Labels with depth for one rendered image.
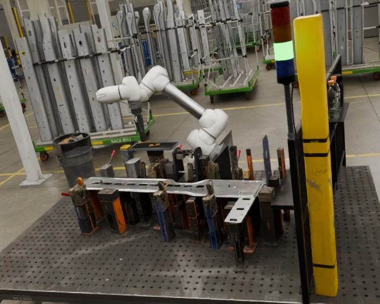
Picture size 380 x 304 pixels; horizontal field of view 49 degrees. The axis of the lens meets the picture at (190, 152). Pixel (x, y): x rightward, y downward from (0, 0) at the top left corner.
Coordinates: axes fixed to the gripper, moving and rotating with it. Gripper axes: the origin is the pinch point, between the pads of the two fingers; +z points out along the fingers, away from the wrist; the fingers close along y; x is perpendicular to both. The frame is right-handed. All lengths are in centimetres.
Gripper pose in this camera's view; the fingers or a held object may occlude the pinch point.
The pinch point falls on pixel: (142, 136)
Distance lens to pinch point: 292.8
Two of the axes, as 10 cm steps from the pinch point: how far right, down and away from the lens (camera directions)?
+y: -1.7, 3.0, -9.4
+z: 1.9, 9.4, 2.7
